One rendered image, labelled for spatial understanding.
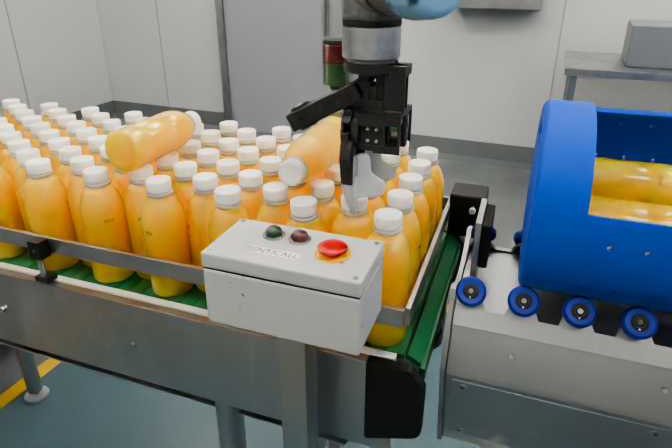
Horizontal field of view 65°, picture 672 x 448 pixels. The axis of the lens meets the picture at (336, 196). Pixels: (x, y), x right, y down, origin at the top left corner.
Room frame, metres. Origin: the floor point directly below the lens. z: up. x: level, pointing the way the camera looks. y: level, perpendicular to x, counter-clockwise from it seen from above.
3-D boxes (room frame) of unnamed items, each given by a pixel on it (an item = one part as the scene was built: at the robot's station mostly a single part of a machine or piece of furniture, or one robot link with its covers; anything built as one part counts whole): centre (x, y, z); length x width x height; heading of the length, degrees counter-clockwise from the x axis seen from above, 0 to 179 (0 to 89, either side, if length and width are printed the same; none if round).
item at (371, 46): (0.70, -0.05, 1.32); 0.08 x 0.08 x 0.05
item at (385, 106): (0.69, -0.05, 1.24); 0.09 x 0.08 x 0.12; 70
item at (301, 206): (0.69, 0.05, 1.09); 0.04 x 0.04 x 0.02
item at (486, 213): (0.76, -0.24, 0.99); 0.10 x 0.02 x 0.12; 160
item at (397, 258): (0.65, -0.07, 0.99); 0.07 x 0.07 x 0.19
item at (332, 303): (0.56, 0.05, 1.05); 0.20 x 0.10 x 0.10; 70
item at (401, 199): (0.72, -0.10, 1.09); 0.04 x 0.04 x 0.02
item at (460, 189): (0.97, -0.27, 0.95); 0.10 x 0.07 x 0.10; 160
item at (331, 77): (1.23, 0.00, 1.18); 0.06 x 0.06 x 0.05
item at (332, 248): (0.54, 0.00, 1.11); 0.04 x 0.04 x 0.01
